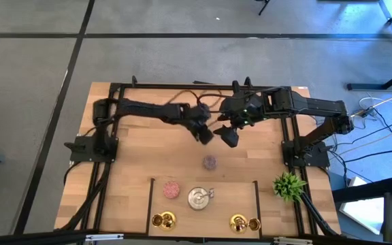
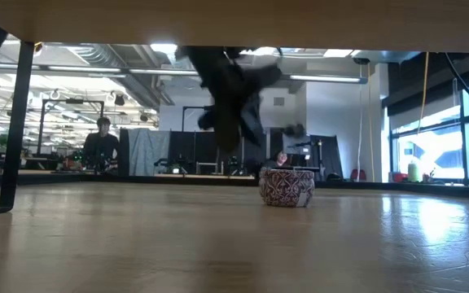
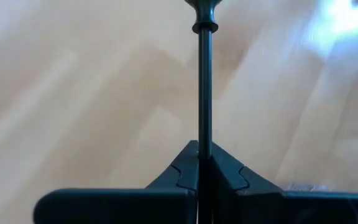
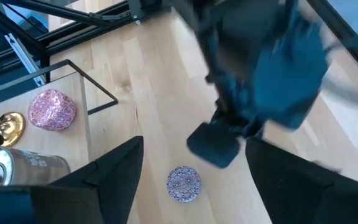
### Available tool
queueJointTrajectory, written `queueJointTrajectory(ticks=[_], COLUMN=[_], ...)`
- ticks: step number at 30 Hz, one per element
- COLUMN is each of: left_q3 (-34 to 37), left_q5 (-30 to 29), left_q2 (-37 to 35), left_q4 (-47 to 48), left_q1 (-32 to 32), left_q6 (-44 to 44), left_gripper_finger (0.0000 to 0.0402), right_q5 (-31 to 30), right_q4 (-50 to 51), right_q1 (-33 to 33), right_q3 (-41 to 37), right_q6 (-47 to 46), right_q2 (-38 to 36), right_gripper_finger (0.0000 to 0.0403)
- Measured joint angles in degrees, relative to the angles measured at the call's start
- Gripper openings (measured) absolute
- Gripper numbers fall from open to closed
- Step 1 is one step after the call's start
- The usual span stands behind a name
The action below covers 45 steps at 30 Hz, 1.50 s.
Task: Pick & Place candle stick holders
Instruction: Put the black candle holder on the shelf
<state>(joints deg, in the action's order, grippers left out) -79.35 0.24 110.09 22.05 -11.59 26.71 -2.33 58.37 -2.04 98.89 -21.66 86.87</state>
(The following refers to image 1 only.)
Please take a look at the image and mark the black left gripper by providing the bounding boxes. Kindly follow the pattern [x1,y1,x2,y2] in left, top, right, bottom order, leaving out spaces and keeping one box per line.
[178,103,215,146]

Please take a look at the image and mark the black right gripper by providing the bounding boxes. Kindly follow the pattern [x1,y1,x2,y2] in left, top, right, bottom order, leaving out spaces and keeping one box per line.
[212,92,267,149]

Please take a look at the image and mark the purple ball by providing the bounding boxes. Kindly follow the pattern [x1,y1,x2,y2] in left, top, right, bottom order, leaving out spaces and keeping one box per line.
[202,154,218,171]

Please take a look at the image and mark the pink ball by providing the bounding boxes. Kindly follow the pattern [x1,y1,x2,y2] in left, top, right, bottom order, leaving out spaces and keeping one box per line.
[163,180,181,200]

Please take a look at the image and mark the silver candle tin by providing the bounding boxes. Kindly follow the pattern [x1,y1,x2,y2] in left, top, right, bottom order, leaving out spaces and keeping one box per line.
[186,186,211,212]

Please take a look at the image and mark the gold candlestick holder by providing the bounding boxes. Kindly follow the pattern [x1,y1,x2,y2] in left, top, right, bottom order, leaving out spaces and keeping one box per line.
[151,211,178,232]
[229,213,262,235]

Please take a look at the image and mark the green artificial plant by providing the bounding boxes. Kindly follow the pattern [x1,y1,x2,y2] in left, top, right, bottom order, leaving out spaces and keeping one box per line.
[272,171,308,203]

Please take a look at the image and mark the raised wooden shelf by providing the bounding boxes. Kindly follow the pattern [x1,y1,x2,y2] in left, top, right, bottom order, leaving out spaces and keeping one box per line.
[148,178,263,238]

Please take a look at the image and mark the black stand leg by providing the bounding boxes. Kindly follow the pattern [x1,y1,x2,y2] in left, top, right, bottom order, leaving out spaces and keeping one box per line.
[254,0,272,16]

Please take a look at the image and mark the black desk leg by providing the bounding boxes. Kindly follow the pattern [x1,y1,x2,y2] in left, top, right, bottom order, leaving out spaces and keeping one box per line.
[347,64,392,92]
[331,176,392,204]

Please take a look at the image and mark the left arm cable loop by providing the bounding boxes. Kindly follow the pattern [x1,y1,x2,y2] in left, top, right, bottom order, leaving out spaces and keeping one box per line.
[168,87,224,107]

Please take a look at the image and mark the black table frame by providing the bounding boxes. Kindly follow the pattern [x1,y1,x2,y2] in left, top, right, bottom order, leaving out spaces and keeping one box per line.
[54,75,342,239]

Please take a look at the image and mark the black shelf support bracket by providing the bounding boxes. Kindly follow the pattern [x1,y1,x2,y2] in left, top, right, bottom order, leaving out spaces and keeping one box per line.
[253,180,264,238]
[146,178,156,238]

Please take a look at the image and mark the black cable bundle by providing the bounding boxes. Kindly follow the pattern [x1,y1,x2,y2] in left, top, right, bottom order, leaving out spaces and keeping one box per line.
[299,192,340,238]
[59,162,112,232]

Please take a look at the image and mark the silver metal bracket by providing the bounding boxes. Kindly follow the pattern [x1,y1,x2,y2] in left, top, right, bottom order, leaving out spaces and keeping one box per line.
[84,233,125,242]
[273,237,314,245]

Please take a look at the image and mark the black floor cable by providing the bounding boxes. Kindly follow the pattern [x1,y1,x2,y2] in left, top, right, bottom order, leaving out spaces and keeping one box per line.
[344,148,392,164]

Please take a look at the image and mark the yellow floor cable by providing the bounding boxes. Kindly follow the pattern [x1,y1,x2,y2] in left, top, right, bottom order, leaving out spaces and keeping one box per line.
[350,87,392,118]

